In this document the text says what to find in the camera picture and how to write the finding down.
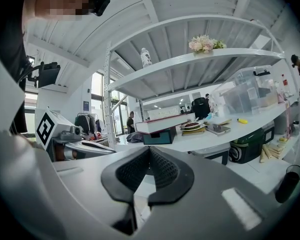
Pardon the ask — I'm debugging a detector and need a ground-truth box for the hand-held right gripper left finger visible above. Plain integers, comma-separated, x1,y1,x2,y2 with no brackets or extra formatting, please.
0,130,151,240

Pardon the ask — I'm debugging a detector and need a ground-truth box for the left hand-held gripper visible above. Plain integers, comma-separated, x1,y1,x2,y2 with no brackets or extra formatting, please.
34,107,117,163

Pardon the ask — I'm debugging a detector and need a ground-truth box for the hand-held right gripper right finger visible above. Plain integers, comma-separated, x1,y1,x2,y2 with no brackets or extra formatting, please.
135,145,291,240

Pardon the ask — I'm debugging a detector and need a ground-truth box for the clothes rack with garments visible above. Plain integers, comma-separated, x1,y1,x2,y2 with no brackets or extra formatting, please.
74,112,104,135

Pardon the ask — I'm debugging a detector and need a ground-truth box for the dark folded cloth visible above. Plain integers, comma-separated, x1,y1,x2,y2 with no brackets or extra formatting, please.
126,131,145,144

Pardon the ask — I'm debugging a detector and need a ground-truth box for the black framed storage box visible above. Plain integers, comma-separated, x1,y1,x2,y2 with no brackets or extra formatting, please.
262,123,276,145
191,142,231,166

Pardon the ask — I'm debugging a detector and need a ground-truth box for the dark teal box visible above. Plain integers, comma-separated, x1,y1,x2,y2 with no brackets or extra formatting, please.
142,125,178,146

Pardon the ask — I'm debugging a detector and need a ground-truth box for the red hardcover book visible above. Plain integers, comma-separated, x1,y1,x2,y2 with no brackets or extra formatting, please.
134,112,196,135

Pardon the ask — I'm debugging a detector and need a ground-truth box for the large dark storage box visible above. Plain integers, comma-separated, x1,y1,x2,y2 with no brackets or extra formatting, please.
228,127,265,165

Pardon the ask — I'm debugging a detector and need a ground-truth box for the stack of plates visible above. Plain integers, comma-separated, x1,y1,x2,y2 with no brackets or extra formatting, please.
179,120,207,137

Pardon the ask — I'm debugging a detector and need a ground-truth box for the black smartphone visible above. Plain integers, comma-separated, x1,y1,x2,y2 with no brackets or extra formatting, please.
205,123,232,136

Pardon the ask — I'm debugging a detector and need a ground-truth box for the pile of beige slats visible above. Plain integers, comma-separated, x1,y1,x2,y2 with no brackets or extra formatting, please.
259,136,290,164

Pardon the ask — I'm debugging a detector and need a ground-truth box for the black mounted device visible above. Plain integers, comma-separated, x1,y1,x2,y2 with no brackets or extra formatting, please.
26,61,62,89

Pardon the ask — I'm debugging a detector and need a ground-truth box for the black mesh waste bin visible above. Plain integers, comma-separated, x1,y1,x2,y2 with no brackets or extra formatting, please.
274,164,300,204

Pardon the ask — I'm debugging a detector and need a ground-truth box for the black backpack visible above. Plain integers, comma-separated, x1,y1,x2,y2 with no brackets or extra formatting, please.
190,97,212,120

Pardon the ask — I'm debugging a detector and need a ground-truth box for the clear bottle with white label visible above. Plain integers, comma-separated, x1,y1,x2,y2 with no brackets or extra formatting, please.
139,47,153,69

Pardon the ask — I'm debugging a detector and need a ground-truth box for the large clear lidded box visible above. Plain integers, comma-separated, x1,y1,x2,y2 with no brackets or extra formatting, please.
211,64,280,116

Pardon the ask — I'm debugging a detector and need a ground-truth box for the person's black clothing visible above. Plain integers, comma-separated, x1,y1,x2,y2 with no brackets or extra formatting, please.
0,0,28,135

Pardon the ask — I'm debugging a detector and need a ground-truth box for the white metal shelving unit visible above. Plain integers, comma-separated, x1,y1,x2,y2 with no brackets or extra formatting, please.
103,14,300,195

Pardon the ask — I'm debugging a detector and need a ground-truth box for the pink artificial flower bunch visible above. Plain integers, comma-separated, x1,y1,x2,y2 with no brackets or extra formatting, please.
188,34,228,55

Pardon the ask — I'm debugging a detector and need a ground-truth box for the black head-worn camera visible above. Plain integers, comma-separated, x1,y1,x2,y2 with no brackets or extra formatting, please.
92,0,111,17

